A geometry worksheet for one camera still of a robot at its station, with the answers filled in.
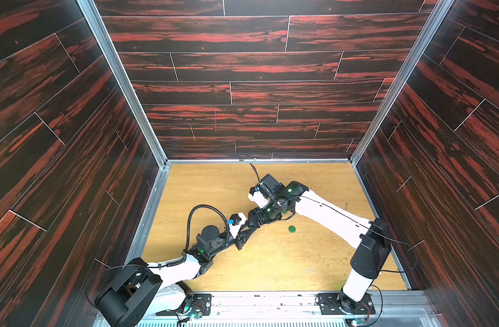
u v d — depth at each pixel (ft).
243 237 2.31
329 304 2.42
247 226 2.46
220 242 2.04
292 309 2.41
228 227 2.21
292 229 3.06
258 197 2.21
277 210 2.13
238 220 2.18
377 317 2.31
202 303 2.40
